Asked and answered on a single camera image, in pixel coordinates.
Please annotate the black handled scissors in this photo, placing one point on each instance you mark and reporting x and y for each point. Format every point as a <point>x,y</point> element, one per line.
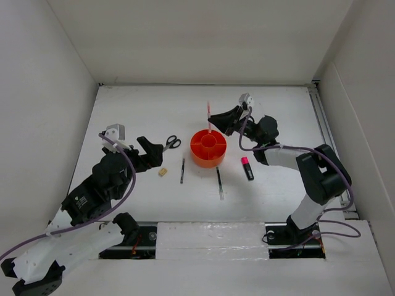
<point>172,142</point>

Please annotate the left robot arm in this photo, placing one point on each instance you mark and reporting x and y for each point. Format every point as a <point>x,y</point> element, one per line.
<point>40,270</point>

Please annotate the pink capped black highlighter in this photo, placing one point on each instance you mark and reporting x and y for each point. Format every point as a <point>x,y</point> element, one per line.
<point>247,168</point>

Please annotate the pink translucent pen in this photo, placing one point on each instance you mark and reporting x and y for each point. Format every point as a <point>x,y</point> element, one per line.
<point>208,118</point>

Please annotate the aluminium side rail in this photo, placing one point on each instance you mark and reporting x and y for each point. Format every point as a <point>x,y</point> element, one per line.
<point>351,213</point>

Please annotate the small tan eraser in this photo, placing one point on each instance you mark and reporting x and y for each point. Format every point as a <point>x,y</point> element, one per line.
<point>162,172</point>

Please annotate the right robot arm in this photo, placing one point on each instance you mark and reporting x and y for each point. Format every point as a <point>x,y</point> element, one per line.
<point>323,175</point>

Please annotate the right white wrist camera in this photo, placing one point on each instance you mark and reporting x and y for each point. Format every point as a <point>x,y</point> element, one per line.
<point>246,101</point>

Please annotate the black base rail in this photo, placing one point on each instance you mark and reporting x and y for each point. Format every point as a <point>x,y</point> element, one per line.
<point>252,241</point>

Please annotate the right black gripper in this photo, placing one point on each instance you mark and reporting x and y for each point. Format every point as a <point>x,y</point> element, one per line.
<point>226,121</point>

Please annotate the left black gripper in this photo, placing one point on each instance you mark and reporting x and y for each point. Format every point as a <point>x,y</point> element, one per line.
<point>152,158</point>

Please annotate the black clear gel pen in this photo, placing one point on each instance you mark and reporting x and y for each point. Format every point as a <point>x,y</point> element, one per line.
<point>220,187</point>

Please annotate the orange round compartment organizer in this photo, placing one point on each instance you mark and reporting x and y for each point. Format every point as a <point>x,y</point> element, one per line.
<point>208,148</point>

